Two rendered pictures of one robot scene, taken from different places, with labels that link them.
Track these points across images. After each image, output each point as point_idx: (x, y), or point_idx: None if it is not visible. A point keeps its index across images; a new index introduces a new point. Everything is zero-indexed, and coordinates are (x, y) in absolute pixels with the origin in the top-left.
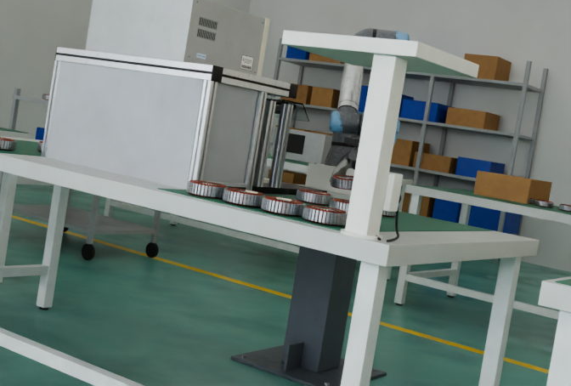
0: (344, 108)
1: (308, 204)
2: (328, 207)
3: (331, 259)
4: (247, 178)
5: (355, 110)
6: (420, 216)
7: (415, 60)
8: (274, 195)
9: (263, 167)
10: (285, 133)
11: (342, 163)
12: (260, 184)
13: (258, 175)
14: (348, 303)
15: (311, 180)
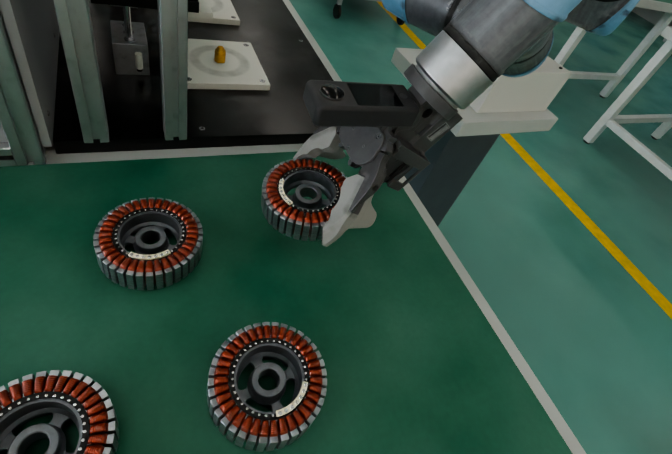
0: None
1: (75, 288)
2: (135, 309)
3: (419, 179)
4: (5, 135)
5: None
6: (471, 341)
7: None
8: (130, 168)
9: (93, 103)
10: (164, 13)
11: (323, 136)
12: (99, 137)
13: (79, 120)
14: (441, 219)
15: None
